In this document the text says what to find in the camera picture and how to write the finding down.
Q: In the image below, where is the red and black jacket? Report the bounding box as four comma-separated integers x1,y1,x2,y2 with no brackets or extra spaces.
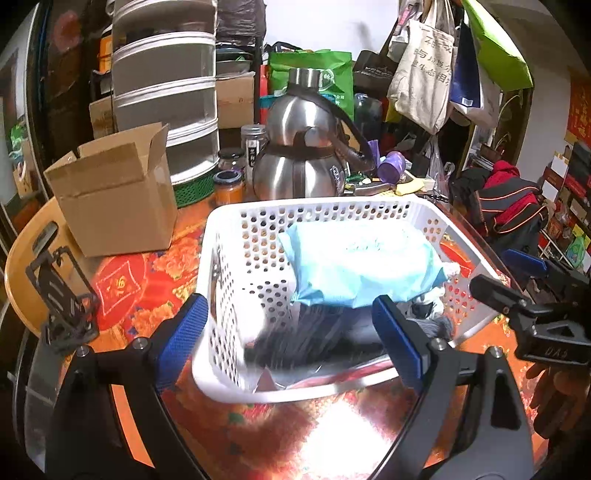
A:
475,161,550,236

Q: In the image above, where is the closed cardboard box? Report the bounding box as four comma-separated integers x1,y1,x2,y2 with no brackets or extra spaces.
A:
216,74,256,130

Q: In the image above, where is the white perforated plastic basket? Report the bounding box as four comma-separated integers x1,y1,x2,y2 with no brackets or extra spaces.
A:
191,196,504,404

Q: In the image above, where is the bright green paper bag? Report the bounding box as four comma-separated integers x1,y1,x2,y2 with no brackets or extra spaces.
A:
462,0,534,90

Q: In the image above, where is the purple cup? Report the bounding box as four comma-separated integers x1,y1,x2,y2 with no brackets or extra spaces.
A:
378,151,407,183

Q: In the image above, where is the black fabric bag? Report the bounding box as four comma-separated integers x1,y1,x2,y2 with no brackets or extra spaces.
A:
353,50,398,86

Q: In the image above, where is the beige canvas tote bag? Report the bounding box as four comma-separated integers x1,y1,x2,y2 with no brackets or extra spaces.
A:
387,18,455,134

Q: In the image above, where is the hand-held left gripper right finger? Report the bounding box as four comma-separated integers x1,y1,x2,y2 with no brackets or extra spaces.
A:
369,294,536,480

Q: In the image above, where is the blue and white bag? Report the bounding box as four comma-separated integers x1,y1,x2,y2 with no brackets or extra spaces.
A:
450,23,502,127

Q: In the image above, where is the light blue cloth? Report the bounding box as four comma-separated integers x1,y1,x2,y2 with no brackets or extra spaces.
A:
277,222,451,309

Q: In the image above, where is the orange filled jar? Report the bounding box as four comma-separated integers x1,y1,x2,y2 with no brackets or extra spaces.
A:
213,171,245,206

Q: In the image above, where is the grey knit sock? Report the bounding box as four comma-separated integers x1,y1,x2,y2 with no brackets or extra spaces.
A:
409,295,455,342

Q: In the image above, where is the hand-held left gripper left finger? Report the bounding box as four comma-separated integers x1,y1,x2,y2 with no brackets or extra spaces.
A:
46,292,209,480

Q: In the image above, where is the red wall hanging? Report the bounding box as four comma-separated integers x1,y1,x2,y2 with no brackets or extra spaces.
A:
566,74,591,144

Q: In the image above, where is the person's right hand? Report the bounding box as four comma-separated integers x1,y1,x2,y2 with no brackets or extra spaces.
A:
526,362,589,439

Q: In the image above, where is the tall spice jar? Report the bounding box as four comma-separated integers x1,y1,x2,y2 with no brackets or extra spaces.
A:
240,124,269,169

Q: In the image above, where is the green woven tray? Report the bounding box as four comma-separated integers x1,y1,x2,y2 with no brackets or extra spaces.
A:
174,173,215,208

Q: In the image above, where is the dark plastic bottle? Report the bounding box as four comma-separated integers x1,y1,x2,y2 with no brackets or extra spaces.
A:
353,95,384,139

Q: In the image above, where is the grey stacked food cover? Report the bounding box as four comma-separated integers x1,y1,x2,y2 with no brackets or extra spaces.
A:
111,0,220,183

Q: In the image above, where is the shelf of packaged goods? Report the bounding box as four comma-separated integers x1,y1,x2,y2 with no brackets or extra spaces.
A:
538,143,591,273

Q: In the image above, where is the black phone stand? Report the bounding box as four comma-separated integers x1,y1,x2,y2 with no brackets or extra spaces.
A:
25,247,100,354

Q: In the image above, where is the dark grey cloth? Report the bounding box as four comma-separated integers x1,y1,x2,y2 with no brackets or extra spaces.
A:
244,302,393,372

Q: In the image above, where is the open cardboard box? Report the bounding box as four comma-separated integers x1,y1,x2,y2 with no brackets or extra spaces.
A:
44,122,178,258

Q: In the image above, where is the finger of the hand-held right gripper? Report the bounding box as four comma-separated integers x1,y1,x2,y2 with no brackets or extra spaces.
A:
502,248,591,305
468,274,591,368

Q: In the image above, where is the gourd-shaped steel flask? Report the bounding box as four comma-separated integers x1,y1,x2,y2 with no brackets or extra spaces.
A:
252,67,375,200

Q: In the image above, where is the green shopping bag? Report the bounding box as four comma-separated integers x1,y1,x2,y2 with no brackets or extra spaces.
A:
268,48,354,139

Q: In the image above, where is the wooden chair back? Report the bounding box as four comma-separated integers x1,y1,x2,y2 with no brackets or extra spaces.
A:
4,196,100,337

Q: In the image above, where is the small glass jar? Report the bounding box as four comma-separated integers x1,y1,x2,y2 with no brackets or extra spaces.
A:
217,148,245,174

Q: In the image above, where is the black plastic bag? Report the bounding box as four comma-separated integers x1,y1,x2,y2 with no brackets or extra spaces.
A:
217,0,269,44

